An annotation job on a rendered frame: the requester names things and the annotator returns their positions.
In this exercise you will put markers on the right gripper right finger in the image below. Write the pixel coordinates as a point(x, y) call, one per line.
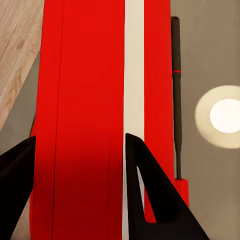
point(174, 219)

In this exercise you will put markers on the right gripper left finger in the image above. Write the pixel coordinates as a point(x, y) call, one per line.
point(16, 184)

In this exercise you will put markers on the radio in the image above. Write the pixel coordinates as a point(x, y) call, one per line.
point(106, 68)

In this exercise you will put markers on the coffee table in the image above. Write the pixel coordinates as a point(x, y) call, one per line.
point(210, 112)

